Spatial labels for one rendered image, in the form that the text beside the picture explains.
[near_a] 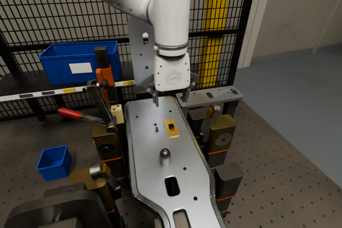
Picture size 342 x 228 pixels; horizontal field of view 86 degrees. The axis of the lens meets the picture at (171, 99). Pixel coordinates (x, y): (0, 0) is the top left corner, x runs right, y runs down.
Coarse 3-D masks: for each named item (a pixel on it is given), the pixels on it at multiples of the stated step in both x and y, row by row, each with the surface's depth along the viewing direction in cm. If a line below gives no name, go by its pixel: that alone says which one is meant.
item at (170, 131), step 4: (164, 120) 67; (168, 120) 67; (172, 120) 67; (164, 124) 65; (168, 124) 64; (172, 124) 64; (168, 128) 64; (172, 128) 63; (176, 128) 64; (168, 132) 62; (172, 132) 62; (176, 132) 62; (168, 136) 61; (172, 136) 61
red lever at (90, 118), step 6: (66, 108) 50; (60, 114) 49; (66, 114) 50; (72, 114) 50; (78, 114) 51; (84, 114) 53; (84, 120) 52; (90, 120) 53; (96, 120) 54; (102, 120) 55
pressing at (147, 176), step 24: (168, 96) 80; (144, 120) 68; (144, 144) 58; (168, 144) 58; (192, 144) 58; (144, 168) 51; (168, 168) 51; (192, 168) 51; (144, 192) 46; (192, 192) 46; (168, 216) 42; (192, 216) 42; (216, 216) 42
